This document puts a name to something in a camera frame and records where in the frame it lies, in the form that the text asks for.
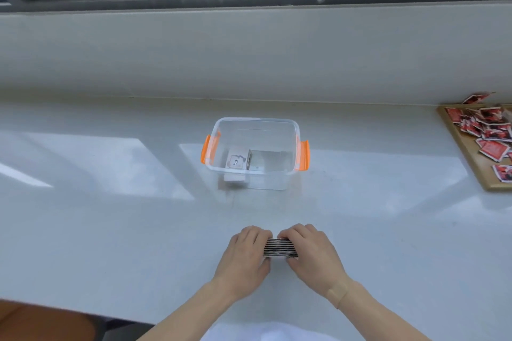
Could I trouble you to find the brown wooden seat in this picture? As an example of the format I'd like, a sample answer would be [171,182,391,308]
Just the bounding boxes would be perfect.
[0,298,105,341]

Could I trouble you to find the person's white clothing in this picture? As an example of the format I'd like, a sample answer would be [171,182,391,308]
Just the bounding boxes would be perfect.
[208,320,397,341]

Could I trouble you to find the pile of red sachets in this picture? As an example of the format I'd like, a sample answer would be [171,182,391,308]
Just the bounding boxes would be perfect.
[445,92,512,185]

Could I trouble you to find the person's left forearm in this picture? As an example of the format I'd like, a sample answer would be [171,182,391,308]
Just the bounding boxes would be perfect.
[134,279,250,341]

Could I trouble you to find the beige wrist plaster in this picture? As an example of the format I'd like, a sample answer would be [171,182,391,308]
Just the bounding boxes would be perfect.
[326,286,349,310]

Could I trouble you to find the person's right hand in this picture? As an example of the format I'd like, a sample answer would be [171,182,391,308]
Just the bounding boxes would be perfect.
[277,224,353,298]

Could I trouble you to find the stack of white pink sachets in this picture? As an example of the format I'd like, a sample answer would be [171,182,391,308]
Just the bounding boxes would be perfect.
[224,147,252,172]

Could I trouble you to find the wooden tray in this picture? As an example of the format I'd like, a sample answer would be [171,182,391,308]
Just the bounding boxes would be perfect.
[436,103,512,193]

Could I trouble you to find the person's left hand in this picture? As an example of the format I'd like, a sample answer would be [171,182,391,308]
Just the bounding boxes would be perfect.
[213,226,274,300]

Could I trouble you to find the clear plastic box orange latches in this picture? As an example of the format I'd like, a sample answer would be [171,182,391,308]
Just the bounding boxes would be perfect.
[200,117,310,192]

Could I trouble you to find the bundle of sachets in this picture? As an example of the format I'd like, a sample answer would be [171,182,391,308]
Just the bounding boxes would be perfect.
[263,238,299,260]

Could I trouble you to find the person's right forearm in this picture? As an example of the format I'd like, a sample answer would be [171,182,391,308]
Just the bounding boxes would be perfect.
[326,279,432,341]

